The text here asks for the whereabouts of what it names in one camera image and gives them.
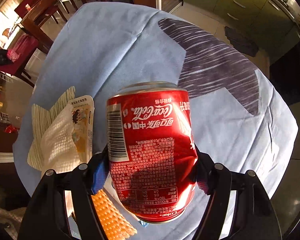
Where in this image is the blue white toothpaste tube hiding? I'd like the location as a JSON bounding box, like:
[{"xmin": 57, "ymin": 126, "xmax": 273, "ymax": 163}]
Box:
[{"xmin": 138, "ymin": 220, "xmax": 149, "ymax": 228}]

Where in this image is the red cola can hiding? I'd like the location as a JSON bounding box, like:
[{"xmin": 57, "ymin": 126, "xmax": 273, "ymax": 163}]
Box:
[{"xmin": 106, "ymin": 82, "xmax": 198, "ymax": 223}]

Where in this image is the black floor mat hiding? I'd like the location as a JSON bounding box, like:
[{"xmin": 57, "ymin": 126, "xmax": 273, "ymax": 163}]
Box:
[{"xmin": 224, "ymin": 26, "xmax": 259, "ymax": 57}]

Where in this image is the red dining chair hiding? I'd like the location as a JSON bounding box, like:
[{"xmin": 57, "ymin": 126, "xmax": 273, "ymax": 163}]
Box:
[{"xmin": 0, "ymin": 34, "xmax": 39, "ymax": 87}]

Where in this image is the orange foam fruit net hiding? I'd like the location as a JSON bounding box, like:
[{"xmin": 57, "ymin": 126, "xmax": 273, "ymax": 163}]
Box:
[{"xmin": 91, "ymin": 190, "xmax": 137, "ymax": 240}]

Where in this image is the printed paper card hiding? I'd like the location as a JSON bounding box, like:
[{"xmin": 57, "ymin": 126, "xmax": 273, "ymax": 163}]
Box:
[{"xmin": 69, "ymin": 95, "xmax": 95, "ymax": 163}]

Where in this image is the wooden dining table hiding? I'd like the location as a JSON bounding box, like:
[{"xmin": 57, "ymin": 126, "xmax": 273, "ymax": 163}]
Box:
[{"xmin": 14, "ymin": 0, "xmax": 67, "ymax": 53}]

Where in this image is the white paper towel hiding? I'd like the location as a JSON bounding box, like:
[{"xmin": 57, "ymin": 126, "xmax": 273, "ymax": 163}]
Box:
[{"xmin": 40, "ymin": 104, "xmax": 82, "ymax": 175}]

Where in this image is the beige knit sweater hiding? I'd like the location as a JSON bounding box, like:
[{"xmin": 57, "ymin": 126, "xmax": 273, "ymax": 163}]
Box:
[{"xmin": 0, "ymin": 207, "xmax": 26, "ymax": 239}]

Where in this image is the blue star-print tablecloth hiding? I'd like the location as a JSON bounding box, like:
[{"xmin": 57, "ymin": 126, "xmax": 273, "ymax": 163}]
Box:
[{"xmin": 13, "ymin": 2, "xmax": 298, "ymax": 239}]

